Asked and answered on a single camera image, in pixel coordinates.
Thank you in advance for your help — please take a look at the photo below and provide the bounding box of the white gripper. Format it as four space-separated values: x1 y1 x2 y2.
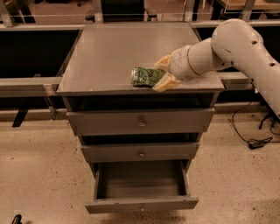
152 45 199 92

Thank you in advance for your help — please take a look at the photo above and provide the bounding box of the crushed green can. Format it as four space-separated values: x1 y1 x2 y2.
131 67 165 88

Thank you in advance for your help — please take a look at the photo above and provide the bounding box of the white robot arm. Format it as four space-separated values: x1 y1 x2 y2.
153 19 280 116

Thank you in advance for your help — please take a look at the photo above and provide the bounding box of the grey top drawer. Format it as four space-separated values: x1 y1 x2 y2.
66 108 214 136

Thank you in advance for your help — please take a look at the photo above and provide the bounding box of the grey wooden drawer cabinet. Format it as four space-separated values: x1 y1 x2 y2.
56 22 225 176

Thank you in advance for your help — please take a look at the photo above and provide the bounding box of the grey middle drawer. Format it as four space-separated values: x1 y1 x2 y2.
81 142 199 163

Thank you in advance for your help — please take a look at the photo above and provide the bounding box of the grey open bottom drawer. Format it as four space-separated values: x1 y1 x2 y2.
85 160 199 214

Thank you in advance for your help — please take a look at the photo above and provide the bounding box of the black tripod stand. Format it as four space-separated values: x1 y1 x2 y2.
257 112 280 130

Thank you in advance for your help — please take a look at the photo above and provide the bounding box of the black object at floor corner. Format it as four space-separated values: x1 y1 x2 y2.
11 214 22 224

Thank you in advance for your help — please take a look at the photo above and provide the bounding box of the black power adapter with cable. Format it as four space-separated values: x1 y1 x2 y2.
229 101 279 151

